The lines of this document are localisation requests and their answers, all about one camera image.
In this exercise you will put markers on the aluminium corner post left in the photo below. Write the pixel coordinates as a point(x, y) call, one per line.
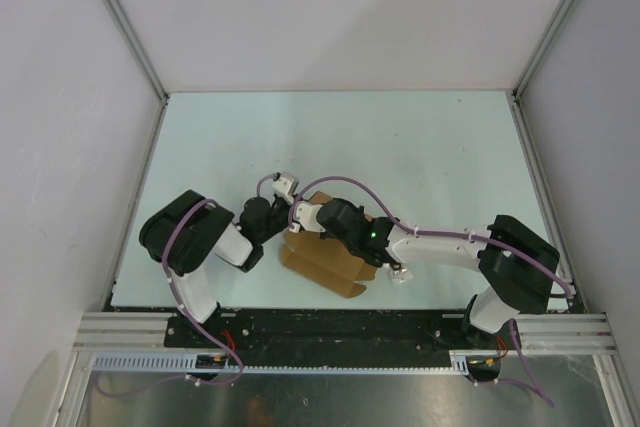
point(125, 27)

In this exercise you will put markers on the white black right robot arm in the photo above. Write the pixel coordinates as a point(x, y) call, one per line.
point(518, 265)

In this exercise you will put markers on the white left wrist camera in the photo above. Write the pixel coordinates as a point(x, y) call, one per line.
point(284, 187)

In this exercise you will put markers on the aluminium corner post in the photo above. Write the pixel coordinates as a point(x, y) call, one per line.
point(125, 27)
point(550, 35)

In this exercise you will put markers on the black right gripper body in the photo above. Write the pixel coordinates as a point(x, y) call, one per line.
point(351, 247)

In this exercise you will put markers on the brown cardboard box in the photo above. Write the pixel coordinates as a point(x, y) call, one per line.
point(326, 263)

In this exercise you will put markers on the small clear plastic packet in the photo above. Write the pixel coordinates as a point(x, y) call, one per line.
point(400, 275)

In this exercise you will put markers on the grey slotted cable duct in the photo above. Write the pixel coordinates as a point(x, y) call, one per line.
point(452, 363)

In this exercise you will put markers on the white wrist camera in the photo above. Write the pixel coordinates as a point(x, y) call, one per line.
point(284, 187)
point(305, 218)

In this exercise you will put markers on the aluminium rail right side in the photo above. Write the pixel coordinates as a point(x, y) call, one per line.
point(542, 191)

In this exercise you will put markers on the aluminium corner post right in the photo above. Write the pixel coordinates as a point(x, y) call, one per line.
point(550, 35)

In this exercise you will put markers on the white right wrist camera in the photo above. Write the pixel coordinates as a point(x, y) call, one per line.
point(305, 218)

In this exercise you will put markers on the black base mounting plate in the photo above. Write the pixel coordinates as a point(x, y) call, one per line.
point(244, 329)

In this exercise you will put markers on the aluminium front rail profile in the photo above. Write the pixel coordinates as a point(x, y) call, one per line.
point(550, 333)

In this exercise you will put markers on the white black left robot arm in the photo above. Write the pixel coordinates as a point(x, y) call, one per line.
point(183, 234)

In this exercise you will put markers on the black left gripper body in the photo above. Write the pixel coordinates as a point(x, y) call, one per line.
point(279, 221)

